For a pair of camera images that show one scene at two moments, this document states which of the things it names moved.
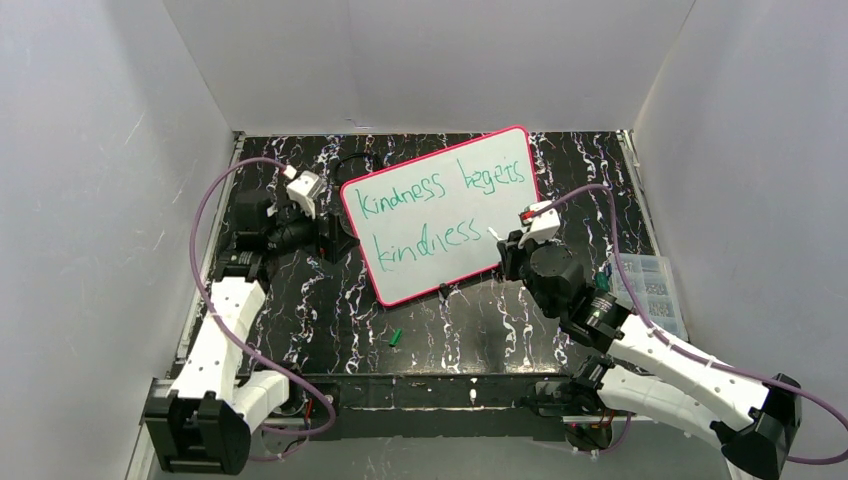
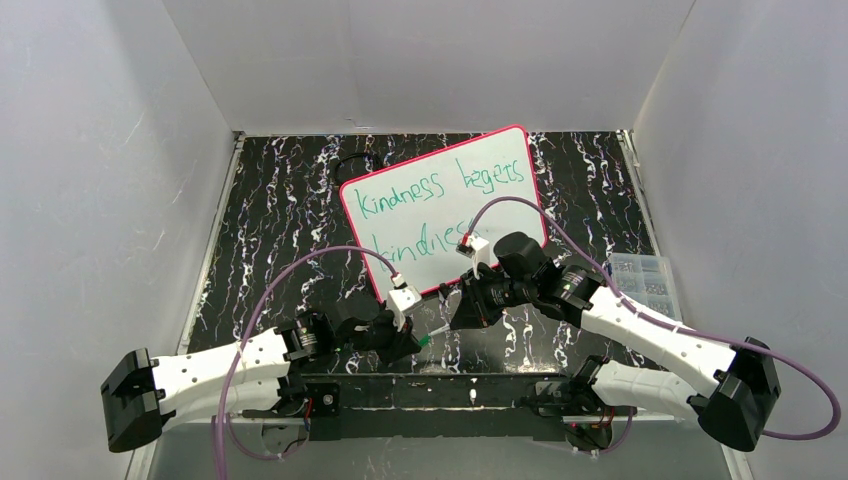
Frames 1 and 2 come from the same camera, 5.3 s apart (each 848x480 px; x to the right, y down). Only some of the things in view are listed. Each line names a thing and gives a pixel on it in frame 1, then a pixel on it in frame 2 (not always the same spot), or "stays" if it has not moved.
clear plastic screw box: (653, 281) stays
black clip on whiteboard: (444, 289) stays
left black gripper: (324, 235) → (400, 336)
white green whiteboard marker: (495, 234) → (434, 332)
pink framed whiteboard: (435, 219) stays
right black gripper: (511, 254) → (473, 301)
